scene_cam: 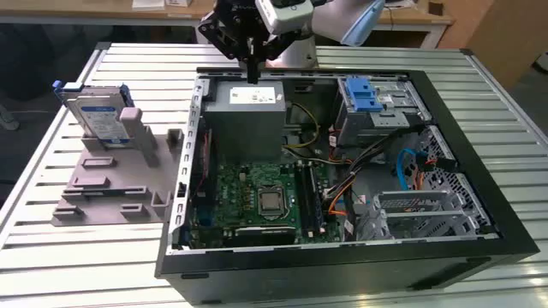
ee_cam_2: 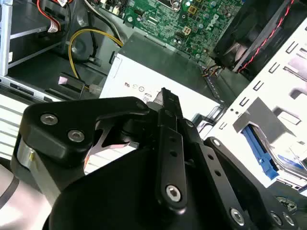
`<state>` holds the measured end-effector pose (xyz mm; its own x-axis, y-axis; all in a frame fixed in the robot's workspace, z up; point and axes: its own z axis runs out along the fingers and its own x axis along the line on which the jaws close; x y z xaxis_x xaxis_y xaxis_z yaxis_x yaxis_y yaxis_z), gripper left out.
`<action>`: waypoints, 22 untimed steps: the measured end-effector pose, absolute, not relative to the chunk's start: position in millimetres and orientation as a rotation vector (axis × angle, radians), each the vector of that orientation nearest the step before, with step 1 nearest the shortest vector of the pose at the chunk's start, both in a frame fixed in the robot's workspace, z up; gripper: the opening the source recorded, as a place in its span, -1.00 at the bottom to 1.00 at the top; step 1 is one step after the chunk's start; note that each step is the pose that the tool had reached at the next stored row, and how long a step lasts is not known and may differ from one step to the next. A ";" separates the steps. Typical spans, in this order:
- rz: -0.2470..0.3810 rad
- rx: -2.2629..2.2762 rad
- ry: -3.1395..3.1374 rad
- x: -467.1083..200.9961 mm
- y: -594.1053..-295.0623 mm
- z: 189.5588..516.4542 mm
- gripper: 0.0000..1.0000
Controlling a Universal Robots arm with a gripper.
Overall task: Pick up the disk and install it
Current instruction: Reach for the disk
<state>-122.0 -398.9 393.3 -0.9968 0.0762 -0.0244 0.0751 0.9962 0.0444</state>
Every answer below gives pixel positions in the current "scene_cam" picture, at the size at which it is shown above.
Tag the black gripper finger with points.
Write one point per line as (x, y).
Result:
(277, 45)
(206, 30)

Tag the hard disk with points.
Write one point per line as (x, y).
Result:
(100, 125)

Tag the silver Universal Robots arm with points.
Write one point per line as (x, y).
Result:
(294, 54)

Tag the silver disk bay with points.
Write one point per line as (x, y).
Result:
(428, 213)

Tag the small white box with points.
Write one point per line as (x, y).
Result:
(177, 2)

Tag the large white box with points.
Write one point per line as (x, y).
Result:
(146, 4)

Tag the wooden desk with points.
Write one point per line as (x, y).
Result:
(106, 13)

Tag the blue drive latch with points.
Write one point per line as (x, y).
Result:
(361, 96)

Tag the grey power supply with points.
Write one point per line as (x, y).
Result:
(244, 134)

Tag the metal optical drive cage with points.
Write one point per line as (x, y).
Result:
(385, 120)

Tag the small black box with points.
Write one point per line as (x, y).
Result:
(436, 8)

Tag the CPU socket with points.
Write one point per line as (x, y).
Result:
(272, 187)

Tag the grey parts rack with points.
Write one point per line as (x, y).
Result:
(124, 167)

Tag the green motherboard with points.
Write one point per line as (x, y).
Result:
(240, 192)

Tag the silver CPU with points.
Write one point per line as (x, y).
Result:
(270, 202)

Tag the wooden cabinet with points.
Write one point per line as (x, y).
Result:
(505, 32)

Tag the grey chair foot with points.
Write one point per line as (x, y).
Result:
(8, 118)

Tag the RAM stick on rack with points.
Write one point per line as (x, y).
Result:
(106, 193)

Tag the black graphics card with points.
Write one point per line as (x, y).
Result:
(265, 234)

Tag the dark chair part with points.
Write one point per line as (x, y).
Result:
(542, 61)

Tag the black open PC case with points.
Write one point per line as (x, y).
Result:
(298, 276)

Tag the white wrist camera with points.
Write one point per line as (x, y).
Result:
(286, 16)

